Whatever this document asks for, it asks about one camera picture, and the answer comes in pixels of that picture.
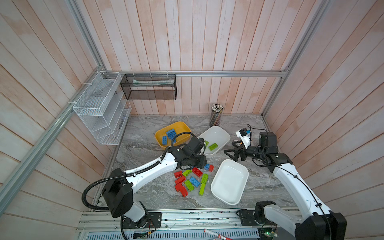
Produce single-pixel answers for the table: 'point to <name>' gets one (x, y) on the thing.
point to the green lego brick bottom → (202, 188)
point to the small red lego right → (211, 168)
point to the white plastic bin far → (215, 138)
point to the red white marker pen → (217, 235)
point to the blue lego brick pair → (171, 133)
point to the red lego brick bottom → (179, 187)
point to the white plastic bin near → (229, 182)
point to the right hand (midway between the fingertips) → (230, 147)
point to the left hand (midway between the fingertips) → (204, 166)
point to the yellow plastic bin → (180, 127)
